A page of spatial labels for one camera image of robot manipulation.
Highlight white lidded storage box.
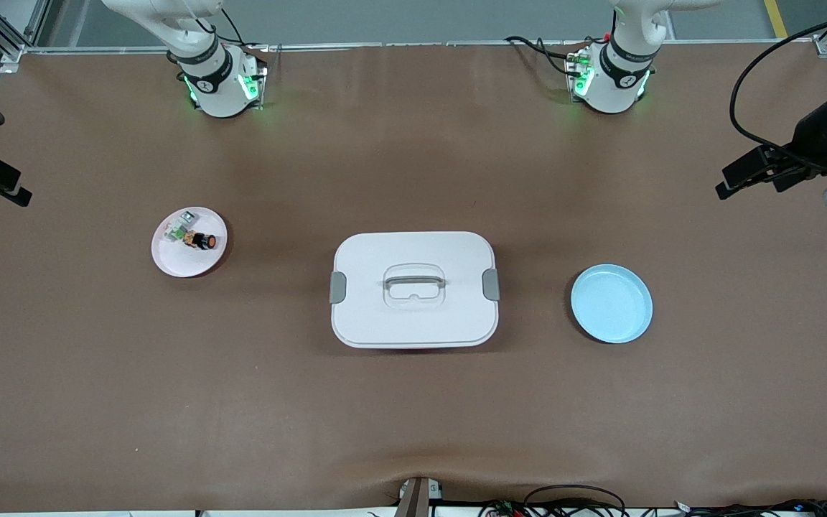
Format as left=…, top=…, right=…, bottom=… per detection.
left=330, top=230, right=500, bottom=350

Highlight light blue round plate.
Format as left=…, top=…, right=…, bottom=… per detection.
left=570, top=264, right=654, bottom=345

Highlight pink round plate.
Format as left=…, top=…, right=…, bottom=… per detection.
left=151, top=206, right=229, bottom=279

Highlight brown table mat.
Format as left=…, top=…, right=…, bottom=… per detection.
left=0, top=42, right=827, bottom=514

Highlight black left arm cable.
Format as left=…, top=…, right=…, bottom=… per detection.
left=729, top=0, right=827, bottom=155

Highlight black base cables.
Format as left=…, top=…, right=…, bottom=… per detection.
left=505, top=34, right=590, bottom=76

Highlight black base cable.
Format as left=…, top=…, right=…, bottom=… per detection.
left=202, top=7, right=271, bottom=55

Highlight aluminium frame rail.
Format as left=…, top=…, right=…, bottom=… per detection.
left=22, top=39, right=827, bottom=55

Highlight black cable bundle with loop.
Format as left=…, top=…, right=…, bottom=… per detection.
left=478, top=485, right=627, bottom=517

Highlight aluminium camera stand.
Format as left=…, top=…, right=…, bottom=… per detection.
left=396, top=476, right=444, bottom=517

